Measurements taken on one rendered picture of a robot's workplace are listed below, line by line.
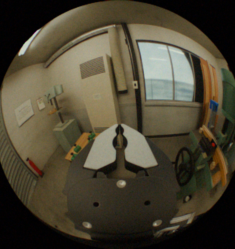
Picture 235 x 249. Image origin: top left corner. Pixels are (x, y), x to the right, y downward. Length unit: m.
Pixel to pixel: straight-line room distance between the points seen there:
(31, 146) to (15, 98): 1.27
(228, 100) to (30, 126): 2.89
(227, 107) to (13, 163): 3.00
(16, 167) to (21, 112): 1.27
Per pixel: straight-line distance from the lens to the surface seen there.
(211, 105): 1.53
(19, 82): 2.52
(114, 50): 1.43
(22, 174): 2.49
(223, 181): 0.75
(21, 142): 2.31
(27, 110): 2.33
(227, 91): 0.63
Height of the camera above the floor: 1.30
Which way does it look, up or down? 30 degrees down
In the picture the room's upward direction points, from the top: 9 degrees counter-clockwise
